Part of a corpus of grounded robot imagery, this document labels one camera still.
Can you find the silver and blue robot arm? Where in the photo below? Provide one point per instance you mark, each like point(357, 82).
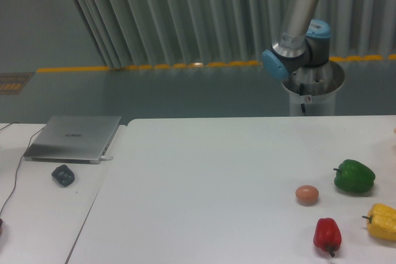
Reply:
point(302, 42)

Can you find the grey pleated curtain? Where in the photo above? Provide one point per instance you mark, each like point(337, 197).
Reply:
point(144, 33)

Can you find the silver closed laptop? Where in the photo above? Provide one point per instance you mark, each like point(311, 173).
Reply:
point(74, 139)

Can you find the brown egg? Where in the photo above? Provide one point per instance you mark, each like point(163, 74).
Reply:
point(307, 195)

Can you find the green bell pepper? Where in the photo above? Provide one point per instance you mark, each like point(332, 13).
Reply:
point(353, 177)

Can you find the red bell pepper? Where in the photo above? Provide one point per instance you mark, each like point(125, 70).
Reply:
point(327, 236)

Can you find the yellow bell pepper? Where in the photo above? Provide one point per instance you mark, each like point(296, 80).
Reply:
point(380, 222)

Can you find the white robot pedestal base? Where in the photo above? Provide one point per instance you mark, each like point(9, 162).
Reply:
point(312, 91)

